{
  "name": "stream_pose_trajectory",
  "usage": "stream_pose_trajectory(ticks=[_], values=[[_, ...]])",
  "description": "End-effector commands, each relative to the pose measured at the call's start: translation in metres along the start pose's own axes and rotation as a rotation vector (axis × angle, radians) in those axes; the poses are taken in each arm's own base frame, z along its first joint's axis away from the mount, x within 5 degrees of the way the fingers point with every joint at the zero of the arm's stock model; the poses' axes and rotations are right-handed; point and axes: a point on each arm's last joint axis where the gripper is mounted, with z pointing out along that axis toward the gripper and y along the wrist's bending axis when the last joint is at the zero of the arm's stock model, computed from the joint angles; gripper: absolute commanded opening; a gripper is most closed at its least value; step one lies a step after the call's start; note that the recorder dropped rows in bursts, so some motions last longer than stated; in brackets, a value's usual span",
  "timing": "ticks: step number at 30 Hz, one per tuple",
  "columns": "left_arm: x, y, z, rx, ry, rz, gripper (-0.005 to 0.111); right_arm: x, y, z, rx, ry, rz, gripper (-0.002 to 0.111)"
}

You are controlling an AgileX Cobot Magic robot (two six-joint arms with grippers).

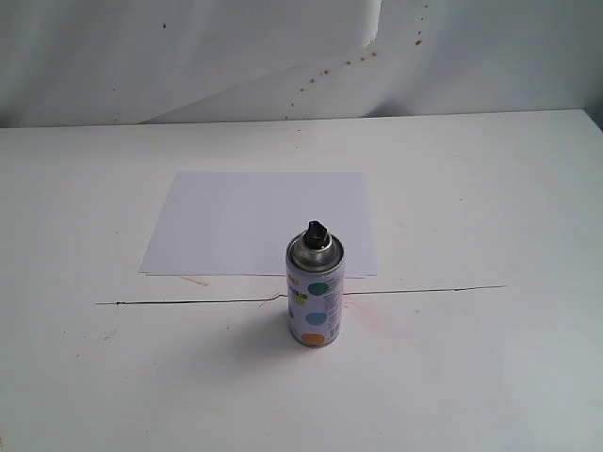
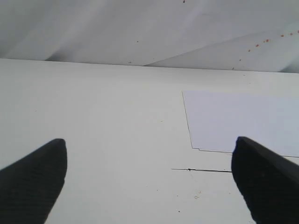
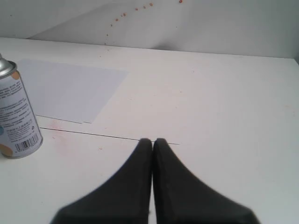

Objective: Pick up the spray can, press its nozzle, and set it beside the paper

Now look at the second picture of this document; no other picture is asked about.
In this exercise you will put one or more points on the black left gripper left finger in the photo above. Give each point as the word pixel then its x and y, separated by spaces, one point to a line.
pixel 30 186

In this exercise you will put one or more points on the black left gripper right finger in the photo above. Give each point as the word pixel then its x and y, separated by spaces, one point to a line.
pixel 268 182

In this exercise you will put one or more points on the white paper sheet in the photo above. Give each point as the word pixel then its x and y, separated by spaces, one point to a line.
pixel 216 119

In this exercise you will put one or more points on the white backdrop sheet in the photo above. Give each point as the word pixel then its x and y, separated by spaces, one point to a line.
pixel 257 35

